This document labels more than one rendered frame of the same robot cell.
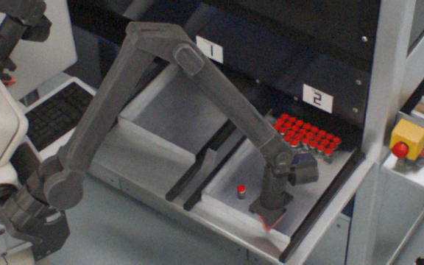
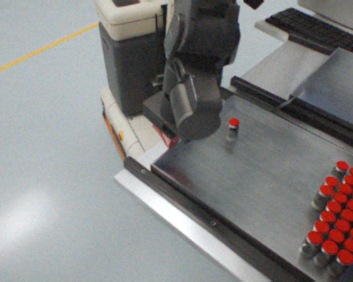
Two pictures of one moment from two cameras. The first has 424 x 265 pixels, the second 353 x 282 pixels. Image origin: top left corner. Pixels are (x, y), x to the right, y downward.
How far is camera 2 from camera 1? 206 cm
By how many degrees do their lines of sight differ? 60
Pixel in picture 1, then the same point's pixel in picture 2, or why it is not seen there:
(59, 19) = not seen: outside the picture
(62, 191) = not seen: outside the picture
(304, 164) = (190, 88)
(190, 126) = (343, 106)
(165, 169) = (275, 84)
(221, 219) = not seen: hidden behind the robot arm
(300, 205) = (216, 199)
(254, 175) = (271, 154)
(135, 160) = (285, 65)
